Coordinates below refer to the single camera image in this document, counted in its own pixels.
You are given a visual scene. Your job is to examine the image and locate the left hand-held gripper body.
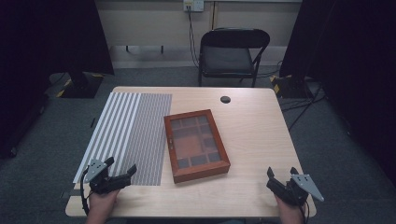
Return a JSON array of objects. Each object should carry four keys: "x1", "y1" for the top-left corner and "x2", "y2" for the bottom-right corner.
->
[{"x1": 83, "y1": 159, "x2": 133, "y2": 195}]

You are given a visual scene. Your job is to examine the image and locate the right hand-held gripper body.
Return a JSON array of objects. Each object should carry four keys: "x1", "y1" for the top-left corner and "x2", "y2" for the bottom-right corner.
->
[{"x1": 266, "y1": 174, "x2": 325, "y2": 207}]

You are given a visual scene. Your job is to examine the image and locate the wooden box with glass lid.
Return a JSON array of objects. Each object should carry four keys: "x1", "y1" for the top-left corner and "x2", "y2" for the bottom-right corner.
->
[{"x1": 163, "y1": 108, "x2": 232, "y2": 185}]

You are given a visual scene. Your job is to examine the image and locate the person's right hand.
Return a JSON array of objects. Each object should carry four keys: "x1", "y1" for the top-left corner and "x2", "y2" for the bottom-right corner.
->
[{"x1": 274, "y1": 195, "x2": 305, "y2": 220}]

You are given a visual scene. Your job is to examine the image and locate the person's left hand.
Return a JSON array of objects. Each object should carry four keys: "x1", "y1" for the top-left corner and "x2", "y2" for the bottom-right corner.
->
[{"x1": 88, "y1": 189, "x2": 121, "y2": 217}]

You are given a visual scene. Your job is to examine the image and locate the grey striped mat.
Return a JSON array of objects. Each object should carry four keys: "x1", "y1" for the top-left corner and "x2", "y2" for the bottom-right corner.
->
[{"x1": 72, "y1": 91, "x2": 173, "y2": 187}]

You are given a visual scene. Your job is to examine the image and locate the black stand base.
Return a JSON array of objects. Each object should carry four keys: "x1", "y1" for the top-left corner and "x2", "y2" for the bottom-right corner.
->
[
  {"x1": 55, "y1": 70, "x2": 105, "y2": 100},
  {"x1": 269, "y1": 74, "x2": 321, "y2": 100}
]

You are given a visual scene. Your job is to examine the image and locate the black curtain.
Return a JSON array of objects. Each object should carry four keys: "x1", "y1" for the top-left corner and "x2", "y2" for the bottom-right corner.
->
[
  {"x1": 0, "y1": 0, "x2": 115, "y2": 160},
  {"x1": 278, "y1": 0, "x2": 396, "y2": 188}
]

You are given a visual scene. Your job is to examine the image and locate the black folding chair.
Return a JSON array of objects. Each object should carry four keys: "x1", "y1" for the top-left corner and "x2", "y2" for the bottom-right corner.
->
[{"x1": 197, "y1": 27, "x2": 271, "y2": 89}]

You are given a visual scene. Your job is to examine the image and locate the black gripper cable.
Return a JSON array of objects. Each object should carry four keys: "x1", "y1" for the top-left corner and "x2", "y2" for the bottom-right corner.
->
[
  {"x1": 79, "y1": 169, "x2": 94, "y2": 217},
  {"x1": 298, "y1": 200, "x2": 311, "y2": 224}
]

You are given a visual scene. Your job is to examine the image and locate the black floor cables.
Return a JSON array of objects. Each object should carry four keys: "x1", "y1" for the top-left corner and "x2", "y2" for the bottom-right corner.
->
[{"x1": 279, "y1": 81, "x2": 328, "y2": 132}]

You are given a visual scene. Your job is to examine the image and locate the black power cable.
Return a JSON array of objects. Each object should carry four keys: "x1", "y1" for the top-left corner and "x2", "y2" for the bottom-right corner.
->
[{"x1": 186, "y1": 5, "x2": 201, "y2": 69}]

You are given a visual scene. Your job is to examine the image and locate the white wall socket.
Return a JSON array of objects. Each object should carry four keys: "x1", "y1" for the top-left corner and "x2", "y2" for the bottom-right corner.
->
[{"x1": 182, "y1": 0, "x2": 205, "y2": 13}]

